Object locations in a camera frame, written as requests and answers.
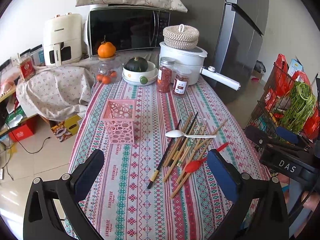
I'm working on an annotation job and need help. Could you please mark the bamboo chopstick four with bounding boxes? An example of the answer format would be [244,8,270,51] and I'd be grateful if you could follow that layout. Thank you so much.
[176,119,229,184]

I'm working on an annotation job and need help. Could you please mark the red plastic spoon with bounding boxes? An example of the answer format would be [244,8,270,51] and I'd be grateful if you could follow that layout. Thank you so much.
[185,142,229,173]

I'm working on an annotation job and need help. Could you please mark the bamboo chopstick three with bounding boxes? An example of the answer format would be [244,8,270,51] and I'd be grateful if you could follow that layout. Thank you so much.
[163,138,189,182]

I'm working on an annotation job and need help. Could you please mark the pink perforated utensil basket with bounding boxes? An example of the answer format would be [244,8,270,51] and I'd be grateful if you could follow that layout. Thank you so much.
[101,99,136,145]

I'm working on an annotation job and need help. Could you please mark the bamboo chopstick five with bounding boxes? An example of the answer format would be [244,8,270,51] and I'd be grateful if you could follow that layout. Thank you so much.
[169,118,196,166]

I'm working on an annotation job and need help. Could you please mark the white plastic spoon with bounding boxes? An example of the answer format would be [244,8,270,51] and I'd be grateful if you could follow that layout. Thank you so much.
[165,129,216,139]

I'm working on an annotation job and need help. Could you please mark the person right hand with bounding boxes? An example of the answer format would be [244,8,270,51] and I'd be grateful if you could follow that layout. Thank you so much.
[277,173,319,212]

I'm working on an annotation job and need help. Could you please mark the green long beans bundle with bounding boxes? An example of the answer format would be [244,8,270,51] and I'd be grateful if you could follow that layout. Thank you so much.
[280,81,316,134]

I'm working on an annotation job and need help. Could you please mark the yellow cardboard box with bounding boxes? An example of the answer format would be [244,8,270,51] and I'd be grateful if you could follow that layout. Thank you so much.
[41,114,82,142]

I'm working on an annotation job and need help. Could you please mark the red plastic bag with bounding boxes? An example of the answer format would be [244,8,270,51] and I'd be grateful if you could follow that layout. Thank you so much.
[274,54,290,96]

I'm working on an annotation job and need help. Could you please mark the red gift box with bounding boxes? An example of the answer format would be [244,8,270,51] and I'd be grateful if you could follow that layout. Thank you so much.
[9,116,37,142]

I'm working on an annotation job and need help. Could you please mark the striped patterned tablecloth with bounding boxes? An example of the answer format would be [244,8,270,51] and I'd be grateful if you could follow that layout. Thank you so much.
[69,79,270,239]

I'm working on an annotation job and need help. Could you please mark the floral white cloth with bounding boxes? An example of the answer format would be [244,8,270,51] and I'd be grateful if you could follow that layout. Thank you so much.
[16,49,161,122]

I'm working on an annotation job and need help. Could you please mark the grey refrigerator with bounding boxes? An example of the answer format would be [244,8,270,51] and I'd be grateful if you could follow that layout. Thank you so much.
[169,0,270,105]

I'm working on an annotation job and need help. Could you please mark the short red spice jar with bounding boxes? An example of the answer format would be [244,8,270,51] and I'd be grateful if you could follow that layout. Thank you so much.
[173,66,191,97]

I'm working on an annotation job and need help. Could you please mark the glass jar with tomatoes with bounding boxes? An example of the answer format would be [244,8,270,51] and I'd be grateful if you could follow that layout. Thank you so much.
[90,57,123,85]

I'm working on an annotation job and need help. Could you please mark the red label condiment jar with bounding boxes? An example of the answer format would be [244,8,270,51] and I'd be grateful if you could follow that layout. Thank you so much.
[17,54,35,82]

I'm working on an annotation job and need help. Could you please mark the white electric pot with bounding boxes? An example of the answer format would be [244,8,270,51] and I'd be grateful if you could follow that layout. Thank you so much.
[159,42,241,90]

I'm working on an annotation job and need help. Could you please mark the tall goji berry jar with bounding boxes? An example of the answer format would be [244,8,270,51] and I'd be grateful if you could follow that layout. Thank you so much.
[157,57,175,93]

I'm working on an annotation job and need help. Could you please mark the white ceramic bowl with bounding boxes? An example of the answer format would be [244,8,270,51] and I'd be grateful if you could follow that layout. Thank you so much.
[122,61,158,86]

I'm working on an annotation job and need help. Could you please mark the dark green squash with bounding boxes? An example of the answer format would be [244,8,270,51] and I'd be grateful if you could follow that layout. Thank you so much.
[124,57,148,72]

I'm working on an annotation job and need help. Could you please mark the orange tangerine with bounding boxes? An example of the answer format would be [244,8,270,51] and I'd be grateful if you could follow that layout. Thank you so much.
[97,37,116,59]

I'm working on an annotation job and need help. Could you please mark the cream air fryer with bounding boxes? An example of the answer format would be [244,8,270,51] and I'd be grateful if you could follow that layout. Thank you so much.
[43,13,82,67]

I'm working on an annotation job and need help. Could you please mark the woven rattan basket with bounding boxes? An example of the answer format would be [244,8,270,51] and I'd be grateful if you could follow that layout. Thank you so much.
[163,24,200,50]

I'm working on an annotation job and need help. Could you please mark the black microwave oven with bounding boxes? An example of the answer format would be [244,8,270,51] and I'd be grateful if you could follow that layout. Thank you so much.
[85,5,170,57]

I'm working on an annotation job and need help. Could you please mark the black wire storage rack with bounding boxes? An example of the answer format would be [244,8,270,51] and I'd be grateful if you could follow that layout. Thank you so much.
[248,64,319,141]

